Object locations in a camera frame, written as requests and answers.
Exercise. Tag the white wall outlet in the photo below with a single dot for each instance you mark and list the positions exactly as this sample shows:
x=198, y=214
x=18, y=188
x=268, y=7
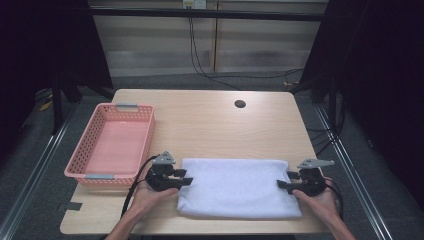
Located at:
x=194, y=4

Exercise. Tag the pink plastic basket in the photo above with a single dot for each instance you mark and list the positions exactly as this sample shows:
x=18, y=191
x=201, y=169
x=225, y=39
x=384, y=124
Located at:
x=116, y=146

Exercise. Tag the grey tape strip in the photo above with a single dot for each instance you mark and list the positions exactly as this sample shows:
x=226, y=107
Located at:
x=74, y=206

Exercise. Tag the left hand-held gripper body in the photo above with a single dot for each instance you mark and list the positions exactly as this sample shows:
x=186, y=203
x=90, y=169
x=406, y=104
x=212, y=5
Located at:
x=160, y=178

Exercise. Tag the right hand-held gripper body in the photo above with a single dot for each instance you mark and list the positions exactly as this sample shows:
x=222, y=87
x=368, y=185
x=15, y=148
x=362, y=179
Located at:
x=310, y=183

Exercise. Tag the metal floor rail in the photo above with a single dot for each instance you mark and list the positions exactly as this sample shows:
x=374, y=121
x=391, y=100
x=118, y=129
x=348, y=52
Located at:
x=36, y=166
x=353, y=173

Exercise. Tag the black horizontal bar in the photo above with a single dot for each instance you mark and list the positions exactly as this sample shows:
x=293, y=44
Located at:
x=206, y=14

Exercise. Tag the white printed garment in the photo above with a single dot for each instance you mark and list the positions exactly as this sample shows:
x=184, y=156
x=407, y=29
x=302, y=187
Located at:
x=238, y=188

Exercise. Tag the yellow floor object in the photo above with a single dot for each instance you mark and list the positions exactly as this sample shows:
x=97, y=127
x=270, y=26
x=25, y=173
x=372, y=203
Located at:
x=45, y=106

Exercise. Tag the person's right hand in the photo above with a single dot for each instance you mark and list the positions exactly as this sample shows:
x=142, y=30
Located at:
x=320, y=205

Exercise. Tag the black curtain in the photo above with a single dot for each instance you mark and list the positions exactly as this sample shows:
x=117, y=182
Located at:
x=383, y=83
x=40, y=50

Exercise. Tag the black metal stand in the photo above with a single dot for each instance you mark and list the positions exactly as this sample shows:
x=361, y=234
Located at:
x=57, y=106
x=332, y=103

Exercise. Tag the person's left hand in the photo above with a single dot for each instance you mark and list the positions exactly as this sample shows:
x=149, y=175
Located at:
x=150, y=201

